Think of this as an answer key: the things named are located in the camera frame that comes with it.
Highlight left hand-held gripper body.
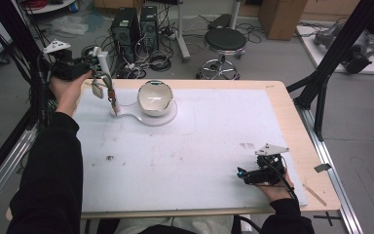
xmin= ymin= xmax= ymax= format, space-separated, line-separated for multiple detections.
xmin=42 ymin=39 xmax=93 ymax=82

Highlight thin wooden stick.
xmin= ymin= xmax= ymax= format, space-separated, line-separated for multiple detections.
xmin=302 ymin=182 xmax=328 ymax=208

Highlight white floor board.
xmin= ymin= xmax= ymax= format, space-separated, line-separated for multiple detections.
xmin=295 ymin=23 xmax=374 ymax=76

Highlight white key stand with pole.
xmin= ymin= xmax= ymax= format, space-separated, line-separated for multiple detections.
xmin=92 ymin=46 xmax=179 ymax=128

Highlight white table mat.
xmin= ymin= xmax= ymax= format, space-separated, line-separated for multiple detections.
xmin=72 ymin=87 xmax=309 ymax=214

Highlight green cord keychain brown charm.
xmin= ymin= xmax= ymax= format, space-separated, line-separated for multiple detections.
xmin=101 ymin=72 xmax=120 ymax=115

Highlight large black computer tower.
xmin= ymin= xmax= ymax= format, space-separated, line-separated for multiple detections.
xmin=109 ymin=7 xmax=141 ymax=63

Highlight brown cardboard box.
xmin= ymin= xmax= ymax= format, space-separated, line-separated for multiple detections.
xmin=258 ymin=0 xmax=309 ymax=42

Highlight person's right hand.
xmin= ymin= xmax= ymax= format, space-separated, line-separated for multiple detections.
xmin=256 ymin=174 xmax=296 ymax=204

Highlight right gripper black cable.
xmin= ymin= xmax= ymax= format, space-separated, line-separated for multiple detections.
xmin=265 ymin=157 xmax=299 ymax=201

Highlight black metal frame strut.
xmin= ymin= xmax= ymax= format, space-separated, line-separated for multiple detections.
xmin=286 ymin=0 xmax=374 ymax=141
xmin=0 ymin=0 xmax=62 ymax=193

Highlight black round stool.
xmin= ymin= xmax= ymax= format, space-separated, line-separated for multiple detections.
xmin=196 ymin=26 xmax=248 ymax=81

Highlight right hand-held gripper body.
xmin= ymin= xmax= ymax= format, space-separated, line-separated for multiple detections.
xmin=243 ymin=142 xmax=290 ymax=186

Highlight person's lap light trousers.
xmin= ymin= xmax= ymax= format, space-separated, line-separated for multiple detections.
xmin=114 ymin=214 xmax=236 ymax=234

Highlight grey machine on board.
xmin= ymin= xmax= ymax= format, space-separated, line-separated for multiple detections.
xmin=313 ymin=21 xmax=374 ymax=75

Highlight grey tape piece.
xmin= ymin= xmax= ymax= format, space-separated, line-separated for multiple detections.
xmin=314 ymin=163 xmax=333 ymax=174

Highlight white round table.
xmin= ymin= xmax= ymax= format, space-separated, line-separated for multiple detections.
xmin=24 ymin=0 xmax=78 ymax=15

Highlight aluminium rail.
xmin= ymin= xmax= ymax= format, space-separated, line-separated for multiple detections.
xmin=0 ymin=125 xmax=39 ymax=217
xmin=295 ymin=103 xmax=365 ymax=234

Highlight small black computer tower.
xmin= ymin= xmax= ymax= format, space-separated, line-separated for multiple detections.
xmin=139 ymin=5 xmax=160 ymax=53

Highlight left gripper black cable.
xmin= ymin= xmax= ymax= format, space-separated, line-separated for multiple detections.
xmin=36 ymin=52 xmax=53 ymax=126

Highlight black foot pedal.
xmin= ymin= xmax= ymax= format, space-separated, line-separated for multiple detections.
xmin=206 ymin=13 xmax=234 ymax=31

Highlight coil of black cables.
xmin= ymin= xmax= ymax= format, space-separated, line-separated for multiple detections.
xmin=146 ymin=51 xmax=173 ymax=73

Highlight white bowl with gold rim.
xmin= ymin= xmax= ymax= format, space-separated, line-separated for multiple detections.
xmin=136 ymin=79 xmax=175 ymax=118

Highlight white metal stand leg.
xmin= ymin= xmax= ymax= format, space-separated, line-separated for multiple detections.
xmin=174 ymin=0 xmax=193 ymax=63

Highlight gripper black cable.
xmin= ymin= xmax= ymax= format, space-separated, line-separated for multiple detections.
xmin=265 ymin=157 xmax=299 ymax=201
xmin=36 ymin=52 xmax=53 ymax=126

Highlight clear plastic bag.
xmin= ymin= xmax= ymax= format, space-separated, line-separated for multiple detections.
xmin=49 ymin=15 xmax=90 ymax=36

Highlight black tape cross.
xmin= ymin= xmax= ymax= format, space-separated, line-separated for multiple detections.
xmin=313 ymin=211 xmax=343 ymax=227

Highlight person's left hand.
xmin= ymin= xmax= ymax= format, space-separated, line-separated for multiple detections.
xmin=49 ymin=70 xmax=93 ymax=118

